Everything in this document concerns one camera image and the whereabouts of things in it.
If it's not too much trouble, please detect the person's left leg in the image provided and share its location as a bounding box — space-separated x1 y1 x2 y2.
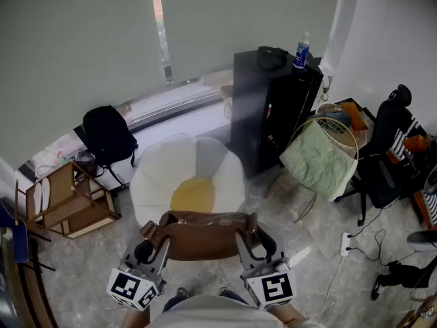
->
162 286 191 313

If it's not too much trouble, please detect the black office chair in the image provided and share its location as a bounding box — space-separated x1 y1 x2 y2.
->
334 83 427 227

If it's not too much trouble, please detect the white power strip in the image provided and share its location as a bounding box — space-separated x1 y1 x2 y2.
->
339 232 353 257

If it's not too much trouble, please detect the purple bag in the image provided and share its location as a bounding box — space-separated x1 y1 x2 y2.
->
72 150 99 178

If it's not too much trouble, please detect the green knitted blanket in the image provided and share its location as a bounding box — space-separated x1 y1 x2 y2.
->
279 120 358 202

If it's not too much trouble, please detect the black power cable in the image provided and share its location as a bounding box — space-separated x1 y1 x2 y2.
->
346 208 416 263

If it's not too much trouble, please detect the gold wire chair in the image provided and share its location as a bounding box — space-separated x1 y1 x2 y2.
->
265 102 370 223

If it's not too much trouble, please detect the black cabinet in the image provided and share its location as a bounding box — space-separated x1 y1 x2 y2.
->
230 49 324 179

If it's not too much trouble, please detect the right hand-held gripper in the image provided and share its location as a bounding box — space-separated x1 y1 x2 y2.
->
234 223 298 310

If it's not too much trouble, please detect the person's leg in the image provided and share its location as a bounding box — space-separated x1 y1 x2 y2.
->
162 286 191 313
370 260 437 302
217 286 249 305

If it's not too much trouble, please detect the person's white shirt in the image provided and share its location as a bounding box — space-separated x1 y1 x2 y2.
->
148 294 326 328

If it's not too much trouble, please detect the blue cloth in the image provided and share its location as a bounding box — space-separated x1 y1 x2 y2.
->
0 199 31 264

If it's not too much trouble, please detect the orange cushion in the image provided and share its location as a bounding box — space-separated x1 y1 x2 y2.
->
340 101 369 132

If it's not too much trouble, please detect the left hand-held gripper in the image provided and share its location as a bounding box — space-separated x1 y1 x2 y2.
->
106 229 171 312

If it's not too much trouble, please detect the black pouch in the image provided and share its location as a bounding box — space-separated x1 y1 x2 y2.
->
256 45 290 72

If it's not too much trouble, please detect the white window sill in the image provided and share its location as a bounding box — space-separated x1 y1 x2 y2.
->
73 96 237 187

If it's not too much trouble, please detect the person's right forearm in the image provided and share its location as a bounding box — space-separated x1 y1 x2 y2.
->
272 302 309 328

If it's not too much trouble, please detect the white flower-shaped cushion seat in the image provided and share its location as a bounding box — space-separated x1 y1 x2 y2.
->
129 133 246 228

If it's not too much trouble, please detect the brown paper bag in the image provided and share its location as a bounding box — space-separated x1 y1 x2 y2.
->
220 85 235 119

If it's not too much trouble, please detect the black fabric backpack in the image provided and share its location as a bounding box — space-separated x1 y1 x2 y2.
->
83 105 139 187

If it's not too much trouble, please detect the brown leather handbag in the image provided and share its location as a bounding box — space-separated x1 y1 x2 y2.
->
139 210 261 262

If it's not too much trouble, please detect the person's left forearm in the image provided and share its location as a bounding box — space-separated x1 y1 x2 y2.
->
122 306 152 328

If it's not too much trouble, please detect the white power strip cable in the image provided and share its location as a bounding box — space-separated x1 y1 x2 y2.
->
315 254 344 320

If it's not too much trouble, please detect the wide grey roller blind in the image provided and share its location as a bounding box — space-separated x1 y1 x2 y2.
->
0 0 167 170

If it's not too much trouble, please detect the striped cloth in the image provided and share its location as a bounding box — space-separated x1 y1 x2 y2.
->
391 117 422 161

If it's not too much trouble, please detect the blue label water bottle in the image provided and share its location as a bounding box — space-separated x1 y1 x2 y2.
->
292 31 311 70

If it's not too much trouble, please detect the wooden shelf rack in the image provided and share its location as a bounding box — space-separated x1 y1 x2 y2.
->
25 161 122 240

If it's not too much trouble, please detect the person's right leg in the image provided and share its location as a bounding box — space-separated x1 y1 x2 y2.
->
217 286 249 305

